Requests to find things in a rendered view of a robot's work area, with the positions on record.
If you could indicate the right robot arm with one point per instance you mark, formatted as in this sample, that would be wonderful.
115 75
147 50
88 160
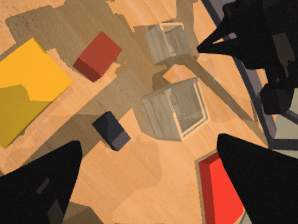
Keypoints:
267 33

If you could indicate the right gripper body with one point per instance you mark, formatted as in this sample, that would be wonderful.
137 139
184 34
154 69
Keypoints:
273 101

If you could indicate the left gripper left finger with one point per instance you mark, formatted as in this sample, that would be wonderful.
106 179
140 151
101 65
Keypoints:
39 192

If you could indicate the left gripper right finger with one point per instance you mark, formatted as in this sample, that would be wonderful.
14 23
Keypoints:
266 181

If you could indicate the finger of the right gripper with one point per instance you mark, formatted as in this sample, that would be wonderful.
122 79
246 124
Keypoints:
229 47
221 31

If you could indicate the yellow rectangular block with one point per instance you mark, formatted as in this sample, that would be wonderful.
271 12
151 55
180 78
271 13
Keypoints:
29 80

